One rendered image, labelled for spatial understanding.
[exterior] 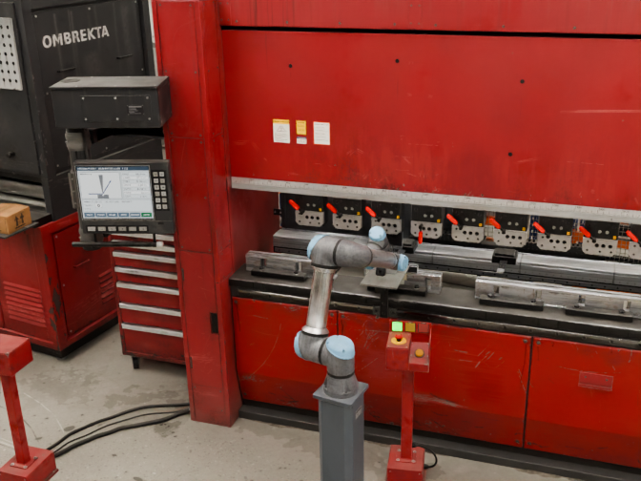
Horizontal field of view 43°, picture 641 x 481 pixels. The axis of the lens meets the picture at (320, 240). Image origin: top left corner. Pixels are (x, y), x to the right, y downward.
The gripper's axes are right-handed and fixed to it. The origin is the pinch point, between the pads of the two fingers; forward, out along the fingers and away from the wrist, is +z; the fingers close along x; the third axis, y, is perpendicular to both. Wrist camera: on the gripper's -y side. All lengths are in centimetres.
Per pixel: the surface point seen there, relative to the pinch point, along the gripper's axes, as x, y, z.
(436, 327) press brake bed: -26.0, -20.2, 17.0
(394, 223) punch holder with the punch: -1.5, 19.0, -13.2
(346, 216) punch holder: 22.9, 19.9, -14.6
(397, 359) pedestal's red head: -14.1, -45.2, -0.9
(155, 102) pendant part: 100, 28, -90
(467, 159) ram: -36, 42, -39
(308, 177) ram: 43, 32, -29
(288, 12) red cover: 50, 82, -90
